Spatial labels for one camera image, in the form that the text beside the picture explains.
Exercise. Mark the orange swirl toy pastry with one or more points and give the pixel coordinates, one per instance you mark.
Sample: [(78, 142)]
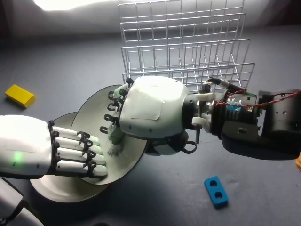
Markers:
[(298, 162)]

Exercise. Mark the white plate with dark rim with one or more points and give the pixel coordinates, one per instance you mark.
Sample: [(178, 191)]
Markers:
[(91, 113), (65, 190)]

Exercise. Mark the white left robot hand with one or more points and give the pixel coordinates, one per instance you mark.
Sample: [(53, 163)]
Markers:
[(23, 146)]

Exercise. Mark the blue block with two holes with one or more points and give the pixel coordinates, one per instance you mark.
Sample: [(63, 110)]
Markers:
[(222, 201)]

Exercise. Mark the yellow wooden block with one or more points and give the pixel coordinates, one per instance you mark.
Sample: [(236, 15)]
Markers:
[(20, 96)]

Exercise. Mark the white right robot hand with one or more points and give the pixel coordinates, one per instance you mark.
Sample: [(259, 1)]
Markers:
[(152, 106)]

